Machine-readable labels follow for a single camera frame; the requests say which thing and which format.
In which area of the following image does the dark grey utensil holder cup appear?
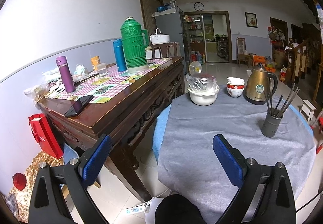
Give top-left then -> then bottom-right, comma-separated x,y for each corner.
261,108 -> 283,138

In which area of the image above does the round wall clock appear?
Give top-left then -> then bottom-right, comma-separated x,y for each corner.
194,2 -> 205,12

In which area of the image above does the green thermos flask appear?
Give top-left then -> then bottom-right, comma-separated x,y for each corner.
121,17 -> 149,73

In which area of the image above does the checkered table mat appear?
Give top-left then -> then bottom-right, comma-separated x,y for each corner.
45,58 -> 171,104

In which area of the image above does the gold electric kettle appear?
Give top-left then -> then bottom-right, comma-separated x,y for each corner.
243,63 -> 278,105

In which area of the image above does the red gift bag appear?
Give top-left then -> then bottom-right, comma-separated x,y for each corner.
28,114 -> 64,159

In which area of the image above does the red plastic child chair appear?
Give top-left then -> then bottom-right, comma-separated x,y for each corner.
315,110 -> 323,154

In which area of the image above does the blue thermos bottle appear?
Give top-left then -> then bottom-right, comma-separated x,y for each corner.
113,39 -> 127,72

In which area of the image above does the white pot with plastic bag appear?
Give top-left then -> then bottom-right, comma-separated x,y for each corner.
186,73 -> 219,106

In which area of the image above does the blue table cover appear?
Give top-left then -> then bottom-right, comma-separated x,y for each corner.
152,104 -> 314,162

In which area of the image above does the framed wall picture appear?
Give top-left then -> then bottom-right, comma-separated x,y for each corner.
245,12 -> 258,28

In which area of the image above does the wooden chair by wall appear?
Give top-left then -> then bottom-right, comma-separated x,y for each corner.
236,37 -> 250,66

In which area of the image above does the orange cardboard box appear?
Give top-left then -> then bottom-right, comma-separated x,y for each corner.
252,54 -> 265,66

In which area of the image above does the white lidded bucket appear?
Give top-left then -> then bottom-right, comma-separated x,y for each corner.
149,28 -> 170,45

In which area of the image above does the grey refrigerator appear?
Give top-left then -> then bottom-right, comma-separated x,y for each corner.
152,6 -> 190,73

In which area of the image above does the black smartphone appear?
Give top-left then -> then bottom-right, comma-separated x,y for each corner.
64,95 -> 94,117

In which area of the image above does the purple thermos bottle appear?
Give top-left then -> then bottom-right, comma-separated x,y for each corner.
56,56 -> 75,93

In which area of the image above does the orange cup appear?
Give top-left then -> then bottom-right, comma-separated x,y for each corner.
91,56 -> 101,70

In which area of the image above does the wooden stair railing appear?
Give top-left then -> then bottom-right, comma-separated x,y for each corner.
285,38 -> 322,84

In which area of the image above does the red white bowl stack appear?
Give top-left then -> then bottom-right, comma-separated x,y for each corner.
227,77 -> 245,98

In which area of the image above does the white chest freezer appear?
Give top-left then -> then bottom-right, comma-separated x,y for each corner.
145,46 -> 154,59

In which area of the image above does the small white stool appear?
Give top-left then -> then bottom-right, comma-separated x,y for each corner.
300,100 -> 316,122

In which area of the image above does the dark wooden chair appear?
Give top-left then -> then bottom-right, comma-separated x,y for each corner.
152,42 -> 181,59

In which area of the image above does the carved dark wooden sideboard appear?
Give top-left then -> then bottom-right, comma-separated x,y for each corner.
38,57 -> 185,202

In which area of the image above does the grey table cloth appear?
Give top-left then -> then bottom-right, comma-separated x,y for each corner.
158,86 -> 316,223

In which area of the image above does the small yellow desk fan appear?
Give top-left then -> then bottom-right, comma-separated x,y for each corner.
188,61 -> 202,75

